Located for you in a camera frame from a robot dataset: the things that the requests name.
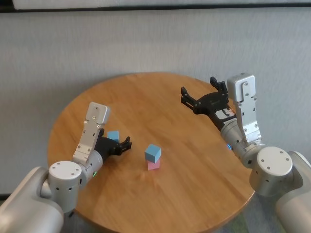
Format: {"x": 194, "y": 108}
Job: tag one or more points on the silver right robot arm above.
{"x": 272, "y": 167}

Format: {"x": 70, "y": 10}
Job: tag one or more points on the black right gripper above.
{"x": 213, "y": 103}

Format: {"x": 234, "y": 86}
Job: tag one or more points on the blue cube block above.
{"x": 152, "y": 153}
{"x": 113, "y": 136}

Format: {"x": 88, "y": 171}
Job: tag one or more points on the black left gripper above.
{"x": 108, "y": 148}

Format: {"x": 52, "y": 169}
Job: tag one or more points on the black wall trim strip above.
{"x": 155, "y": 8}

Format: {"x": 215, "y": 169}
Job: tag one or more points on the white foam wall panel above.
{"x": 155, "y": 3}

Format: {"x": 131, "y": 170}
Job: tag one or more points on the pink cube block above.
{"x": 153, "y": 166}

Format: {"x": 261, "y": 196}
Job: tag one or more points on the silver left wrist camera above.
{"x": 94, "y": 121}

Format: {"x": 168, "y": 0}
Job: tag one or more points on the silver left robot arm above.
{"x": 63, "y": 182}

